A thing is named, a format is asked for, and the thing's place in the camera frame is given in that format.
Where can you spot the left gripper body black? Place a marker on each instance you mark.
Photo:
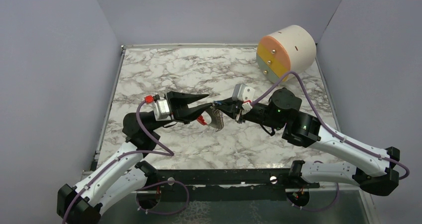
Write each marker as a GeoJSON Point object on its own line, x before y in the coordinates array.
{"type": "Point", "coordinates": [175, 115]}

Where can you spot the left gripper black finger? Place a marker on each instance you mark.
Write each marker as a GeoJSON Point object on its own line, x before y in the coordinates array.
{"type": "Point", "coordinates": [191, 114]}
{"type": "Point", "coordinates": [181, 100]}

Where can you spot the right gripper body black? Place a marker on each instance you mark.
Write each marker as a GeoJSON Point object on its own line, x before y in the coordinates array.
{"type": "Point", "coordinates": [260, 115]}

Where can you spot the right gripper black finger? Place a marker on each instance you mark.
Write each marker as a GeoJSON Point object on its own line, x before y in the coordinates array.
{"type": "Point", "coordinates": [229, 110]}
{"type": "Point", "coordinates": [228, 102]}

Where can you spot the silver red wristlet keychain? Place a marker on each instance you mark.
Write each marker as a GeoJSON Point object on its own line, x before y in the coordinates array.
{"type": "Point", "coordinates": [216, 121]}

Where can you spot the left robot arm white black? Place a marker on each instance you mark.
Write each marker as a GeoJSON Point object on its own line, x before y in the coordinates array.
{"type": "Point", "coordinates": [125, 171]}

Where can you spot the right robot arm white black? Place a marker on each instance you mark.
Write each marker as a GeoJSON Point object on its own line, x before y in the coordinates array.
{"type": "Point", "coordinates": [369, 168]}

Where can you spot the round cream drawer cabinet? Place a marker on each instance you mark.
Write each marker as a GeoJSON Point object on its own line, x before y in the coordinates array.
{"type": "Point", "coordinates": [289, 49]}

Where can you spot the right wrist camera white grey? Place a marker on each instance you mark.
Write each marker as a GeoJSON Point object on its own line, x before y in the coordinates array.
{"type": "Point", "coordinates": [245, 95]}

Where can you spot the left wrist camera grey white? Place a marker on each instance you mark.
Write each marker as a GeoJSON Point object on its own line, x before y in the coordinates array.
{"type": "Point", "coordinates": [162, 110]}

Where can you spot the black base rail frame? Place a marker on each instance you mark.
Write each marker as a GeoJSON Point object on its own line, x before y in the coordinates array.
{"type": "Point", "coordinates": [212, 185]}

